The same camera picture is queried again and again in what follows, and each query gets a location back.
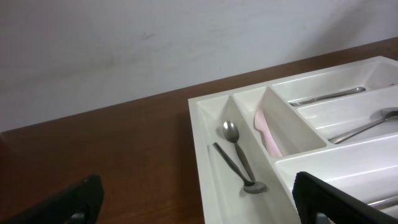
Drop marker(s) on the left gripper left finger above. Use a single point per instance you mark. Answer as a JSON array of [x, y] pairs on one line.
[[79, 203]]

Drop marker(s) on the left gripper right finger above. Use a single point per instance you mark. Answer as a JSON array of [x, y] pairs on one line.
[[313, 196]]

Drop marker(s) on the small silver teaspoon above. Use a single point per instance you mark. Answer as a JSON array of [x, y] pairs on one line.
[[249, 187]]

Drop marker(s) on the white plastic knife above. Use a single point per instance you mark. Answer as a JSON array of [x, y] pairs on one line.
[[260, 124]]

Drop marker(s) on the small dark teaspoon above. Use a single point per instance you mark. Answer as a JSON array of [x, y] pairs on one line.
[[231, 134]]

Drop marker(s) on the silver tablespoon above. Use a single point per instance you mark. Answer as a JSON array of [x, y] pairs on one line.
[[383, 115]]

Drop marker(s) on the silver fork with round handle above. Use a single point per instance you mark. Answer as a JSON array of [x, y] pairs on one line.
[[330, 96]]

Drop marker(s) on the white plastic cutlery tray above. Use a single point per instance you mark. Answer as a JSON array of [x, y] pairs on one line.
[[364, 166]]

